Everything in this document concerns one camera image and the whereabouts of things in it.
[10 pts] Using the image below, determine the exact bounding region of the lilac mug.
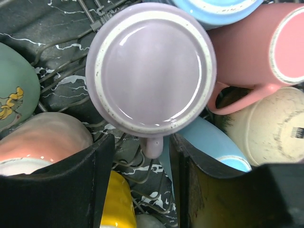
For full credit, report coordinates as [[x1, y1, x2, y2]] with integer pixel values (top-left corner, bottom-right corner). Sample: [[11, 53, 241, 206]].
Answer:
[[85, 2, 216, 159]]

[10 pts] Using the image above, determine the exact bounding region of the blue mug white interior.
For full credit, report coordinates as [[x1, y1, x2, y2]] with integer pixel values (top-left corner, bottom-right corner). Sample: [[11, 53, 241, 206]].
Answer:
[[159, 116, 252, 195]]

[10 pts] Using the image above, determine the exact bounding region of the green teal mug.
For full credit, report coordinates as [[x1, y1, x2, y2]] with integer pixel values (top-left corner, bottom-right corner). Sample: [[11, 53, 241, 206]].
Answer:
[[0, 43, 40, 131]]

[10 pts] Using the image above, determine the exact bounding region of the light blue ribbed mug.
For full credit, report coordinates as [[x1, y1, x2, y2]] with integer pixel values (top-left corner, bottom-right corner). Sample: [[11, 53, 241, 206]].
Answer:
[[166, 0, 262, 30]]

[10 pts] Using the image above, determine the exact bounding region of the yellow mug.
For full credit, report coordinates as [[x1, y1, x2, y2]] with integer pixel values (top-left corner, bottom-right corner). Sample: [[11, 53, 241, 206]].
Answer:
[[100, 171, 137, 228]]

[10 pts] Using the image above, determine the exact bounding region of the pink mug white interior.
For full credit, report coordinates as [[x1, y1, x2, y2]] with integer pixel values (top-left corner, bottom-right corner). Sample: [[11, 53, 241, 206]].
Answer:
[[208, 3, 304, 115]]

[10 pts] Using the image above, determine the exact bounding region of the tan glazed round mug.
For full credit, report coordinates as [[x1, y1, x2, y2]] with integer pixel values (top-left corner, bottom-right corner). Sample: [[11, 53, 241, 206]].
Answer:
[[214, 86, 304, 167]]

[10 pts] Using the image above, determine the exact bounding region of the grey wire dish rack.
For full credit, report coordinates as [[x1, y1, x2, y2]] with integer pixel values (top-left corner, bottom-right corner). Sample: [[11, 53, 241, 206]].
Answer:
[[0, 0, 177, 228]]

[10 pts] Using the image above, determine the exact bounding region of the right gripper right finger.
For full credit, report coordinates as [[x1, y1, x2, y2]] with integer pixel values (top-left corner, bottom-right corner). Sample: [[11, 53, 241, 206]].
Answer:
[[170, 134, 304, 228]]

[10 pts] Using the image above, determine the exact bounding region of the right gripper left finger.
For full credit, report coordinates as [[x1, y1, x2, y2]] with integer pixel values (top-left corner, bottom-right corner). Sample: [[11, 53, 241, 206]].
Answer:
[[0, 134, 115, 228]]

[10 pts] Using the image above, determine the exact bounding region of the peach pink mug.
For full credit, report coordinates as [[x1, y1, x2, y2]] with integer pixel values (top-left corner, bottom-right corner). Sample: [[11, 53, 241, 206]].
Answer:
[[0, 112, 93, 176]]

